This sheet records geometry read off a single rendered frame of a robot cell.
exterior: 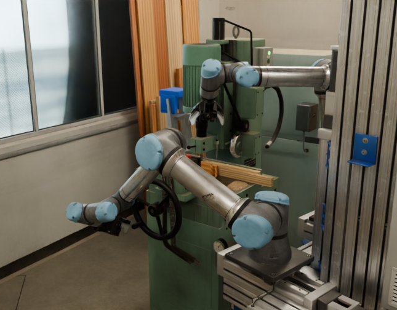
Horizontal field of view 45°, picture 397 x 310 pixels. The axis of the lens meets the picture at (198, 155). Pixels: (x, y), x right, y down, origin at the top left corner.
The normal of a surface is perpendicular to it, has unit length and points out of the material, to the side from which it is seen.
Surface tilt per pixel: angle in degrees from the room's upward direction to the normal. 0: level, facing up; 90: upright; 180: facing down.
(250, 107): 90
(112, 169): 90
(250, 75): 90
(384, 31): 90
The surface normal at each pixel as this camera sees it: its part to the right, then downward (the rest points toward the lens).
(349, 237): -0.75, 0.18
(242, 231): -0.36, 0.32
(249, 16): -0.55, 0.23
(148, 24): 0.82, 0.11
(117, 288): 0.00, -0.96
